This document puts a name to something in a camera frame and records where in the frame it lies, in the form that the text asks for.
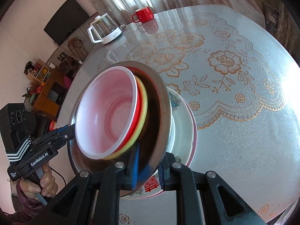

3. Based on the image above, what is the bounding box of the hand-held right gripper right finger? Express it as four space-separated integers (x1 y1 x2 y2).
157 153 260 225

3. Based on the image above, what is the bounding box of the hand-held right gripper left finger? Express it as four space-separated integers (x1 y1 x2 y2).
42 142 141 225

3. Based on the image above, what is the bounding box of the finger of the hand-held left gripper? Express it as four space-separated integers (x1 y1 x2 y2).
54 125 76 134
33 131 71 151

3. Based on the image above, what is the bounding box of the stainless steel bowl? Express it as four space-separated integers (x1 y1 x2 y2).
67 60 173 184

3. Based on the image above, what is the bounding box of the small rose print plate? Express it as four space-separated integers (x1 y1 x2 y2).
164 112 176 156

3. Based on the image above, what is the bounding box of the red plastic bowl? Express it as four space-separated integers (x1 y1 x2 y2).
75 66 143 159

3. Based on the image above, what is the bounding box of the round bird print plate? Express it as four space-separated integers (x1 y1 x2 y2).
119 87 195 201

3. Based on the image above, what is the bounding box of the yellow plastic bowl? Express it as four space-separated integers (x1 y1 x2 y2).
103 76 149 160

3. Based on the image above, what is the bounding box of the large oval floral plate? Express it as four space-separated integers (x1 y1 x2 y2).
131 96 198 201

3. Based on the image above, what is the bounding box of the person's left forearm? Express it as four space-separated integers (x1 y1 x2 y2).
9 180 51 219

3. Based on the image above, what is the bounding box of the person's left hand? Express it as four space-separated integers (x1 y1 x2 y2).
23 166 59 199

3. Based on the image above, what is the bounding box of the black armchair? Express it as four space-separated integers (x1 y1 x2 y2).
23 111 57 136

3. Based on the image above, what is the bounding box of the wooden cabinet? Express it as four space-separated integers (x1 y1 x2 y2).
30 60 71 118

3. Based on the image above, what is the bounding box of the pink plastic bag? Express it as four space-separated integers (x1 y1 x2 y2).
63 76 73 90

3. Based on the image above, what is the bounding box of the potted green plant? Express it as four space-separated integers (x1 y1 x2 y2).
22 87 36 104

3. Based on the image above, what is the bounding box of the small black appliance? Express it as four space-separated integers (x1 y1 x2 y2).
58 61 72 74

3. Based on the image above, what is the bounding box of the wooden display shelf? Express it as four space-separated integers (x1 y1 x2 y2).
25 60 51 80

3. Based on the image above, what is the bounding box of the wooden chair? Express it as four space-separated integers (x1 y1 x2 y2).
68 37 87 59

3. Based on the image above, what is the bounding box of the black flat television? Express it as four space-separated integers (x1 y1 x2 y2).
43 0 97 46

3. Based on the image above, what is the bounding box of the white glass electric kettle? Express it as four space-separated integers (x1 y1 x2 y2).
87 13 123 45

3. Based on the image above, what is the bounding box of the red mug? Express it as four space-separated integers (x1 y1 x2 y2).
132 6 155 23

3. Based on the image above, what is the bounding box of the black cable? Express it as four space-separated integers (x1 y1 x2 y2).
50 166 69 186

